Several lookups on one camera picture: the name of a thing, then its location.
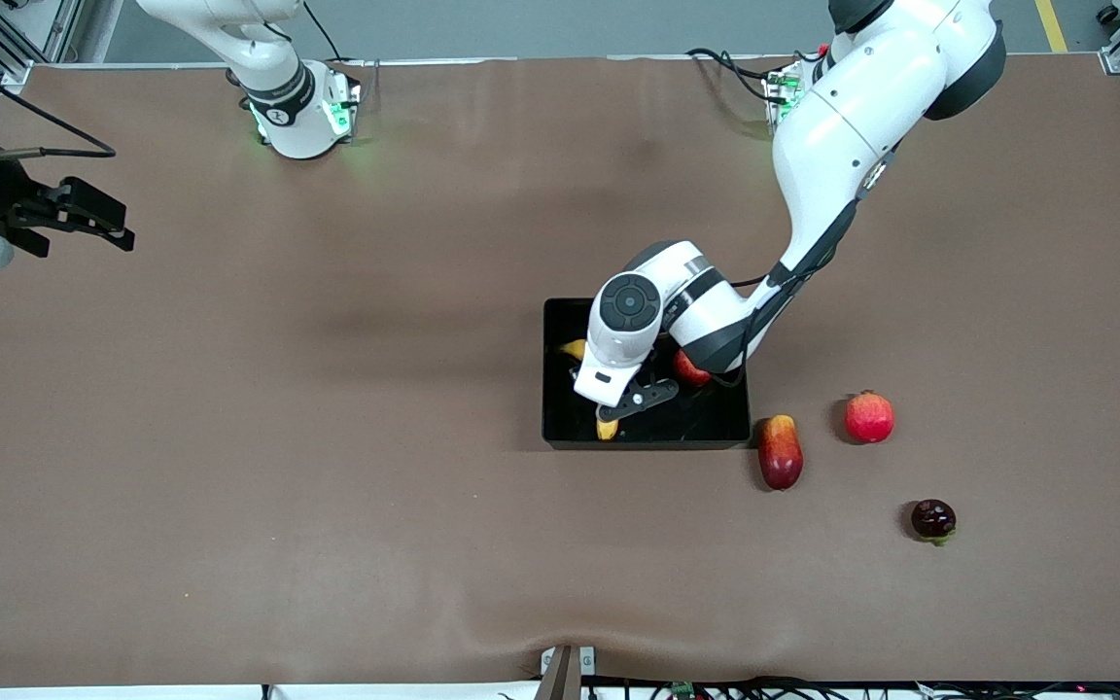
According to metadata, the yellow banana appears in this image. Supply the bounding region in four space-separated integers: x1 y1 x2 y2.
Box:
558 337 619 441

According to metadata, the red yellow apple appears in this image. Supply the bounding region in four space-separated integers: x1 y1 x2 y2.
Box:
672 348 715 389

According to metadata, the black plastic box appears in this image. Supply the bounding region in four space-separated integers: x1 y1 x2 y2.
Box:
542 297 753 450

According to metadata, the brown table cover sheet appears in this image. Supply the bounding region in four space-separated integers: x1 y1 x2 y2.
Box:
0 53 1120 687

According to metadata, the red yellow mango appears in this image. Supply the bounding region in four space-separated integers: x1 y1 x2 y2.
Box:
757 415 804 491

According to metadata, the red pomegranate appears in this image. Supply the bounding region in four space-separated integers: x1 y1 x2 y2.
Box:
845 390 896 444

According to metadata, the dark purple mangosteen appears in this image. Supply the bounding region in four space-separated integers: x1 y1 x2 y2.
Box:
911 499 958 546

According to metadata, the black base cable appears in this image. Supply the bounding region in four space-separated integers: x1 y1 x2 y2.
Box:
684 47 794 106
301 0 347 65

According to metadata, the camera mount post bracket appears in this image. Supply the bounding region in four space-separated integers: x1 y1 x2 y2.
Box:
535 645 597 700

